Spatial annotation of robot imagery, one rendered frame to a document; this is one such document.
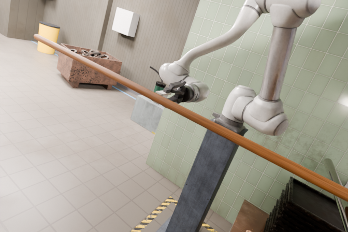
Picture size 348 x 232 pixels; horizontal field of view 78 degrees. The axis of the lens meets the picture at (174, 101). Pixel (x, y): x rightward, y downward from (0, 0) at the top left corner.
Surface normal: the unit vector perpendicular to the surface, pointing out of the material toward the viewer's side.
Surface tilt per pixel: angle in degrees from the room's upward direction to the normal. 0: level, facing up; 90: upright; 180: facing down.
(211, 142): 90
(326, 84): 90
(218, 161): 90
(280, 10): 118
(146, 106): 90
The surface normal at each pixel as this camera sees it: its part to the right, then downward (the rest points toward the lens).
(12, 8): 0.80, 0.41
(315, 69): -0.49, 0.09
